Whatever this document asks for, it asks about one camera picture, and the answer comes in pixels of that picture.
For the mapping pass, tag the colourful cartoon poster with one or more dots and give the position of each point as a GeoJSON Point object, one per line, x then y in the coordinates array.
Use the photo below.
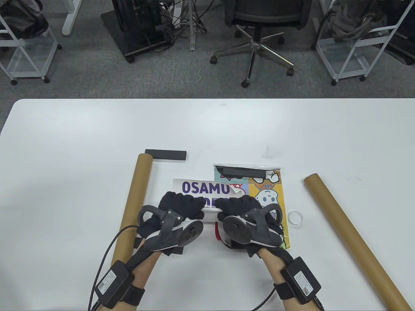
{"type": "Point", "coordinates": [282, 191]}

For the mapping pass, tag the grey bag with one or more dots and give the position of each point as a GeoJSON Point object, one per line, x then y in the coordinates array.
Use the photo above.
{"type": "Point", "coordinates": [353, 19]}

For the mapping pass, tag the person's left forearm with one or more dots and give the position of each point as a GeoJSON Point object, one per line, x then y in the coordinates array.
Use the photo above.
{"type": "Point", "coordinates": [146, 265]}

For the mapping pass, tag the black rectangular bar weight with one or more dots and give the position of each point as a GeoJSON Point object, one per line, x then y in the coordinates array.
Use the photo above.
{"type": "Point", "coordinates": [168, 155]}
{"type": "Point", "coordinates": [178, 251]}
{"type": "Point", "coordinates": [240, 171]}

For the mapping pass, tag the brown cardboard mailing tube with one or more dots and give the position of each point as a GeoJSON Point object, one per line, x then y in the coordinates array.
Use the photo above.
{"type": "Point", "coordinates": [356, 246]}
{"type": "Point", "coordinates": [136, 194]}

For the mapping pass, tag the grey handheld controller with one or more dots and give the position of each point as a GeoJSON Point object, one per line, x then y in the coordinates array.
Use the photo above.
{"type": "Point", "coordinates": [236, 228]}
{"type": "Point", "coordinates": [191, 233]}

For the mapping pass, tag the black equipment base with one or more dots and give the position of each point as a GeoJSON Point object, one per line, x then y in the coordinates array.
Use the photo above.
{"type": "Point", "coordinates": [403, 39]}

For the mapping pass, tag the black office chair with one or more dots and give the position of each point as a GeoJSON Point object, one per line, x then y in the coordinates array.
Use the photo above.
{"type": "Point", "coordinates": [266, 13]}

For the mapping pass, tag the black rolling equipment cart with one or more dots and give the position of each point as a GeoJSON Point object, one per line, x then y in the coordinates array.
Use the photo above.
{"type": "Point", "coordinates": [136, 22]}

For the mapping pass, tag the person's left hand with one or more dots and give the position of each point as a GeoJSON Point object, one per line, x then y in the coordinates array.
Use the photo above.
{"type": "Point", "coordinates": [181, 202]}

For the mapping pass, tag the white desk leg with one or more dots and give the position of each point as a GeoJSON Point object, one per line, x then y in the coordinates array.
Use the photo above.
{"type": "Point", "coordinates": [68, 26]}

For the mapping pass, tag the clear acrylic post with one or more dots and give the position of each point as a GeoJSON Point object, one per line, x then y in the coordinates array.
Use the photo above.
{"type": "Point", "coordinates": [193, 39]}

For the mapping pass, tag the black wrist sensor box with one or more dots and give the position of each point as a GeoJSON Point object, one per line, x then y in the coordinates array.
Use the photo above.
{"type": "Point", "coordinates": [301, 280]}
{"type": "Point", "coordinates": [113, 283]}

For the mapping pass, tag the white plastic tube cap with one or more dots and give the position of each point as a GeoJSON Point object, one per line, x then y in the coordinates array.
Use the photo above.
{"type": "Point", "coordinates": [295, 218]}

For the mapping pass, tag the black bag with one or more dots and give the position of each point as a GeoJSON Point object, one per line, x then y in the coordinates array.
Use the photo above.
{"type": "Point", "coordinates": [22, 19]}

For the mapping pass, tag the white poster purple lettering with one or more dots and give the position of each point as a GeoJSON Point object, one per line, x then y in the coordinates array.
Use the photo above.
{"type": "Point", "coordinates": [176, 186]}

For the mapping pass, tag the person's right hand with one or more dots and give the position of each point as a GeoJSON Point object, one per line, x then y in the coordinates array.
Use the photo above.
{"type": "Point", "coordinates": [240, 204]}

